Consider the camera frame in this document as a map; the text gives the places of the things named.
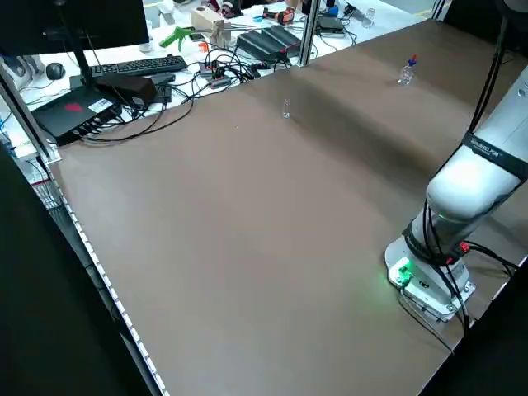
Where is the clear bottle with blue collar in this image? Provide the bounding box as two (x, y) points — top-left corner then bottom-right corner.
(397, 61), (415, 87)

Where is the grey hub with red plugs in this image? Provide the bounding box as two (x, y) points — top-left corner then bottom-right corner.
(200, 60), (233, 88)

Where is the black power supply box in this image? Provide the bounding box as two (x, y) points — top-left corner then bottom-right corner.
(237, 26), (304, 59)

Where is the dark brown box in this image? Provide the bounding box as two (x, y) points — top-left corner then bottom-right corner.
(97, 75), (158, 107)

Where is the black keyboard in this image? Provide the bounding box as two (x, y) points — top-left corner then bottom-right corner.
(88, 54), (189, 79)

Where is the orange power drill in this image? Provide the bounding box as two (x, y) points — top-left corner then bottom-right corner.
(262, 7), (296, 26)

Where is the green glue gun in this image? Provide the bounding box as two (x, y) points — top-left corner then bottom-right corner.
(158, 26), (195, 48)

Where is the black flat device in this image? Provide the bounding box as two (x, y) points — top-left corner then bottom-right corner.
(317, 16), (346, 38)

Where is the pale wooden box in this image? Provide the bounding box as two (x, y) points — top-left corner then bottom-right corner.
(190, 7), (233, 33)

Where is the black computer box red logo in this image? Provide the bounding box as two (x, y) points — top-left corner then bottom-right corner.
(31, 88), (125, 147)

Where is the black monitor stand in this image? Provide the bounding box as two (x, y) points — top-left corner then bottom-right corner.
(53, 0), (104, 94)

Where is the black monitor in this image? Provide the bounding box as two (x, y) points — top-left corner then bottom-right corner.
(0, 0), (150, 55)

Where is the black looped cable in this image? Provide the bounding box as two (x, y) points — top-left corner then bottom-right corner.
(80, 97), (195, 144)

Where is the aluminium profile post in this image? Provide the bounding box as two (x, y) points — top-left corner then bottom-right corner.
(297, 0), (322, 68)

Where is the aluminium frame rail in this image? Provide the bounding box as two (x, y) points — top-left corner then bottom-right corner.
(0, 57), (62, 163)

